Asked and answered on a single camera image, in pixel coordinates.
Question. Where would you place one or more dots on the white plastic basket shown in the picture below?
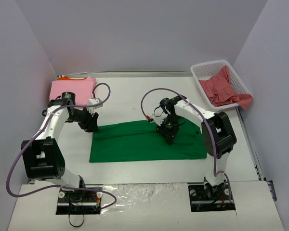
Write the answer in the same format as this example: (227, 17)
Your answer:
(204, 71)

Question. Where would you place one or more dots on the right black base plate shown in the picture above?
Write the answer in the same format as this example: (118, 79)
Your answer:
(204, 198)

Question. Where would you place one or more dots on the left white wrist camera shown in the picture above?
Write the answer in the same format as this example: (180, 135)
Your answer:
(93, 104)

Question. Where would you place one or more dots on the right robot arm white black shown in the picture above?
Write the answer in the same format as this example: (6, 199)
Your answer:
(217, 133)

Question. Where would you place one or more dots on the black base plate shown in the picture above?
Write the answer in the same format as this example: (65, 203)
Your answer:
(78, 203)
(204, 198)

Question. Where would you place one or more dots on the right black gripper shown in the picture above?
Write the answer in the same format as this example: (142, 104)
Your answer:
(166, 130)

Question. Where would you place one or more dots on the red t shirt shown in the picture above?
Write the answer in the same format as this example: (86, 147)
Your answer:
(219, 91)

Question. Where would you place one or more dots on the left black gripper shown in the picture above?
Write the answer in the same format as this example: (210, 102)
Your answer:
(87, 119)

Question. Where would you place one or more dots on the folded orange t shirt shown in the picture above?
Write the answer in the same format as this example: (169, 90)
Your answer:
(67, 78)

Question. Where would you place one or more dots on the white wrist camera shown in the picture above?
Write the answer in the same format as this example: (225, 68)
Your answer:
(93, 104)
(158, 120)

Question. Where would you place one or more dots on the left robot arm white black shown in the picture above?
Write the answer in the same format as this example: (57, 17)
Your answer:
(42, 157)

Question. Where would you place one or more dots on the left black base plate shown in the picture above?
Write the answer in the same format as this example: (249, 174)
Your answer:
(78, 203)

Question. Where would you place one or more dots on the green t shirt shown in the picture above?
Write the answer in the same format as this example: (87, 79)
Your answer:
(140, 141)

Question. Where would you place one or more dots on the folded pink t shirt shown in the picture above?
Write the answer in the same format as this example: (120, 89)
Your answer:
(82, 89)

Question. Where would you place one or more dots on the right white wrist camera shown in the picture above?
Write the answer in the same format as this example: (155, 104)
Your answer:
(158, 120)

